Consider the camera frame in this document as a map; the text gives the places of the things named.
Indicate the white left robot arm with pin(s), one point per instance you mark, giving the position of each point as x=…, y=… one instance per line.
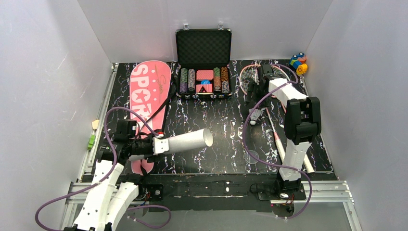
x=107, y=201

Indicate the green clip on rail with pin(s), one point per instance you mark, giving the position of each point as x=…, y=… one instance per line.
x=91, y=142

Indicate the black poker chip case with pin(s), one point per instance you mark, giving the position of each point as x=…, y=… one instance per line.
x=204, y=57

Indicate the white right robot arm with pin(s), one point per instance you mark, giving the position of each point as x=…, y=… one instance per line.
x=302, y=122

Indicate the white shuttlecock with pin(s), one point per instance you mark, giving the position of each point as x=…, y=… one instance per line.
x=255, y=116

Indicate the beige wooden block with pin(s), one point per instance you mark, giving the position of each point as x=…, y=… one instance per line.
x=95, y=124

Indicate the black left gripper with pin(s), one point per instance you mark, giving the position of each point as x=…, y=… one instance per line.
x=151, y=146

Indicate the pink racket bag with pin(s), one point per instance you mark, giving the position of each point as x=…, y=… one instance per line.
x=149, y=87

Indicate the colourful toy blocks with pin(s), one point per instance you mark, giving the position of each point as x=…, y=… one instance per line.
x=298, y=62

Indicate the white shuttlecock tube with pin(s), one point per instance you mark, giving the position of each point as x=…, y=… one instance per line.
x=189, y=141

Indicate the pink badminton racket left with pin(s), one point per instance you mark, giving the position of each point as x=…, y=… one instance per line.
x=248, y=76

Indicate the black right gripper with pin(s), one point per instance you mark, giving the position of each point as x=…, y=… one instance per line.
x=256, y=86

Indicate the clear plastic tube lid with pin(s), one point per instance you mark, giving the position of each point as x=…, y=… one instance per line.
x=251, y=157

